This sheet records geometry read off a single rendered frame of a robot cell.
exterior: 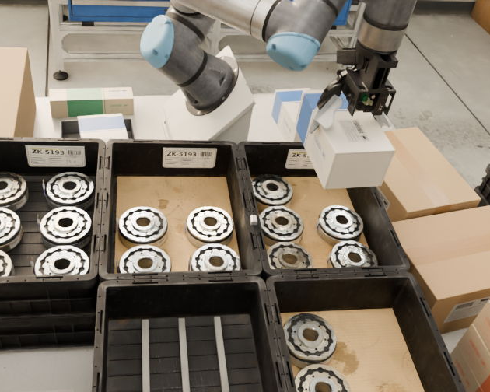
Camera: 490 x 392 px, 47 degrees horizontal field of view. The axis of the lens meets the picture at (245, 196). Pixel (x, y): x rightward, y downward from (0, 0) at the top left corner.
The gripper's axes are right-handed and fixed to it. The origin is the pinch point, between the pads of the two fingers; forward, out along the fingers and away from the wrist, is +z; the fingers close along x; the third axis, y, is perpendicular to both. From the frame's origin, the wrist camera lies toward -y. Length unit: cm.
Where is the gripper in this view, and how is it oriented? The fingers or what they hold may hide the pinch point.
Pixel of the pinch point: (343, 129)
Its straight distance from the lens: 112.9
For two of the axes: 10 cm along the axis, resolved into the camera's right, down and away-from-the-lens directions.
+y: 2.2, 7.0, -6.8
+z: -1.3, 7.1, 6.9
